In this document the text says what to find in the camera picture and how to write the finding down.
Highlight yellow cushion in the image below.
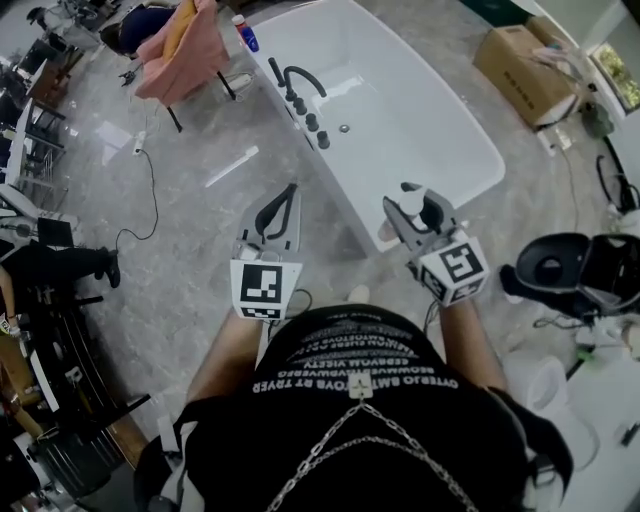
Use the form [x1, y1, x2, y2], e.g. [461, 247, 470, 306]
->
[161, 0, 200, 60]

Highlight thin grey floor cable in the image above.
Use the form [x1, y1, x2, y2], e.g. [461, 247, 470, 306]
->
[548, 143, 582, 237]

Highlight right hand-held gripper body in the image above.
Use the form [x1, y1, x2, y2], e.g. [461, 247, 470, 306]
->
[405, 224, 491, 307]

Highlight black printed shirt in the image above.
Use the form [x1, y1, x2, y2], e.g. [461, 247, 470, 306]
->
[134, 303, 577, 512]

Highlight black floor cable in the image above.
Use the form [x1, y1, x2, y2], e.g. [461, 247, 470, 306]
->
[114, 148, 160, 252]

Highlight pink cloth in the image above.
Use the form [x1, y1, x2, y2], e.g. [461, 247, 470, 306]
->
[135, 0, 232, 105]

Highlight white flat panel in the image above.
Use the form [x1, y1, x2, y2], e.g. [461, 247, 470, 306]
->
[28, 348, 62, 412]

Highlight white plastic canister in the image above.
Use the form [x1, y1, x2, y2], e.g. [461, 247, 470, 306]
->
[606, 203, 640, 235]

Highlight person's left forearm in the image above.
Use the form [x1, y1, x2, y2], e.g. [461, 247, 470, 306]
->
[187, 312, 267, 402]

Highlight white bathtub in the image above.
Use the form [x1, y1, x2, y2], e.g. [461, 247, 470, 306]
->
[247, 0, 506, 254]

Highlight white plastic bottle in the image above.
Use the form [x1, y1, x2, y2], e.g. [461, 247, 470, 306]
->
[377, 185, 429, 247]

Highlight black toilet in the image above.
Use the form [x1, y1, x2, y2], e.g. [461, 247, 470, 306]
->
[498, 231, 640, 322]

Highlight wooden handle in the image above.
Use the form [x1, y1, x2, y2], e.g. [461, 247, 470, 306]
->
[0, 328, 45, 437]

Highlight black coiled hose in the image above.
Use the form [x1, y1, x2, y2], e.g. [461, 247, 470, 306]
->
[594, 153, 640, 212]

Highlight black curved faucet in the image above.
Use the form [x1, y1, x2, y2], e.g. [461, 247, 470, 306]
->
[281, 64, 329, 102]

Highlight black-legged chair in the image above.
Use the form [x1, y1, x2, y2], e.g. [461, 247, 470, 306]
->
[166, 71, 238, 134]

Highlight white toilet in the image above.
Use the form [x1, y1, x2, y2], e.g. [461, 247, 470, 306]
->
[526, 353, 602, 475]

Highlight silver chain necklace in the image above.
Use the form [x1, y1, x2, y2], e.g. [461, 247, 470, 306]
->
[269, 374, 480, 512]

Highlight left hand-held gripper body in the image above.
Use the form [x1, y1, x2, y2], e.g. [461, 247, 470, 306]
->
[229, 233, 304, 321]

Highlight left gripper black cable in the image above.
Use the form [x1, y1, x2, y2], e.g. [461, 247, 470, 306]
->
[266, 288, 315, 327]

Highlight dark green bag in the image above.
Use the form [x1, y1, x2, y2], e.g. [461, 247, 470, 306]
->
[581, 101, 615, 137]

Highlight person's right forearm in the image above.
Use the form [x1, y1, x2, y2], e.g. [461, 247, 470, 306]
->
[437, 299, 510, 392]

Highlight black metal rack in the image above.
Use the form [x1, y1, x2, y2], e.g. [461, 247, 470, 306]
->
[0, 294, 152, 512]

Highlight brown cardboard box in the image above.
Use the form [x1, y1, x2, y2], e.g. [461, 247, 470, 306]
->
[472, 23, 587, 127]

